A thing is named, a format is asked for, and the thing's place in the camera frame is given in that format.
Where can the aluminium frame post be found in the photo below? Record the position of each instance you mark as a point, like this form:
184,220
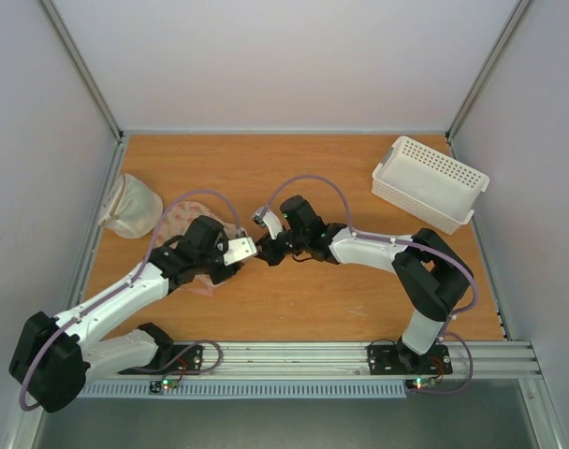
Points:
501,43
60,28

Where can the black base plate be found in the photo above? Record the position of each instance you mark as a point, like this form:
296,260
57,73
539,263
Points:
388,359
169,360

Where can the floral mesh laundry bag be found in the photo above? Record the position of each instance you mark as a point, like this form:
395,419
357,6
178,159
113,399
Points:
176,223

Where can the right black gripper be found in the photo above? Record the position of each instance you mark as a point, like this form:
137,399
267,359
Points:
269,250

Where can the white round mesh bag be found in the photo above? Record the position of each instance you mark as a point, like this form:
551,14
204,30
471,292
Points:
131,209

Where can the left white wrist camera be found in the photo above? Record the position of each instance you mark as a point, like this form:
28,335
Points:
239,250

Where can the left aluminium frame post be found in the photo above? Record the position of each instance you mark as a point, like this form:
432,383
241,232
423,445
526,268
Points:
60,28

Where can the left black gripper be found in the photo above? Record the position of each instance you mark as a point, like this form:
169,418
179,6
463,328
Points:
220,276

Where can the grey slotted cable duct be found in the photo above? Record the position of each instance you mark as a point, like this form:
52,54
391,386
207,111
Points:
241,389

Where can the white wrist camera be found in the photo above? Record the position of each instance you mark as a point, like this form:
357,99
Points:
265,218
239,250

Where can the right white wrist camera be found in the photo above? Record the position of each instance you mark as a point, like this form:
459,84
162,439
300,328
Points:
265,218

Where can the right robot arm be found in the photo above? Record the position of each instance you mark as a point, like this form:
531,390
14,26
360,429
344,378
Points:
433,277

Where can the right aluminium frame post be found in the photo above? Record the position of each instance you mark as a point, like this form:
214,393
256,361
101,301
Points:
501,43

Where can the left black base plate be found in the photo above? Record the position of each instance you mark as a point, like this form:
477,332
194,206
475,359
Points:
169,360

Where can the aluminium front rail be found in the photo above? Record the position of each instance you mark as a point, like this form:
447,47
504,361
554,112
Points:
297,360

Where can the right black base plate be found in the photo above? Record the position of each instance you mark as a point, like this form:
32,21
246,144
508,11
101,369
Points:
388,359

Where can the white perforated plastic basket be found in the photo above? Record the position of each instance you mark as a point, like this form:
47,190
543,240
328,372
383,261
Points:
435,188

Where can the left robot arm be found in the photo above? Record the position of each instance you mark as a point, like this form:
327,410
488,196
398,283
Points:
56,356

